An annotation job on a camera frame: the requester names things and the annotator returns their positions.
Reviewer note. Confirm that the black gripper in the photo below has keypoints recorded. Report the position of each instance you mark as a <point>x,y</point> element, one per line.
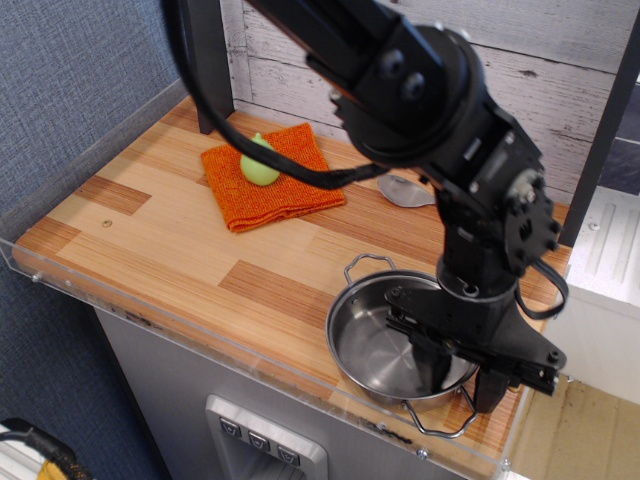
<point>490,333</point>

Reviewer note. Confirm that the silver pot with handles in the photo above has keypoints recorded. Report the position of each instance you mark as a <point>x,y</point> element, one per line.
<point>377,358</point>

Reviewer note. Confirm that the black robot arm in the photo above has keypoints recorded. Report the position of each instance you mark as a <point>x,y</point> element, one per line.
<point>415,97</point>

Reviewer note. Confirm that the clear acrylic table guard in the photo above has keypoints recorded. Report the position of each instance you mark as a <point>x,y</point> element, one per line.
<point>141,236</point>

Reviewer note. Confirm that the white appliance at right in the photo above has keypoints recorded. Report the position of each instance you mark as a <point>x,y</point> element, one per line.
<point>598,329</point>

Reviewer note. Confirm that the grey cabinet with buttons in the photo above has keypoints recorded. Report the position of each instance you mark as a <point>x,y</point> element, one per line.
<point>212,421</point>

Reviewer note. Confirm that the orange knitted cloth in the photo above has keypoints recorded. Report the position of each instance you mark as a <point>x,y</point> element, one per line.
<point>245,205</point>

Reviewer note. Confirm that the green plastic pear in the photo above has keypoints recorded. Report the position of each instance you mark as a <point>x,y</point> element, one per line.
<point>258,173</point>

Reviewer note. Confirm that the yellow object bottom left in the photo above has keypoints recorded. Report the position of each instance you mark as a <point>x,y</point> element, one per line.
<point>56,470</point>

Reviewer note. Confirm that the spoon with red handle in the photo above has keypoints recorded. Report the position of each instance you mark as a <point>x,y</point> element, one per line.
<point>404,193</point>

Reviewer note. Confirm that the dark right vertical post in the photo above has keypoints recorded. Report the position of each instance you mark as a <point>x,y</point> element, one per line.
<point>611,119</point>

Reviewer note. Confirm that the dark vertical post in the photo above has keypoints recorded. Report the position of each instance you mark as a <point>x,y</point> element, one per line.
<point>611,119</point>
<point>207,53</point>

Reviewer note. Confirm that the dark left vertical post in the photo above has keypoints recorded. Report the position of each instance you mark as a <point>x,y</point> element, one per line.
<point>207,53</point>

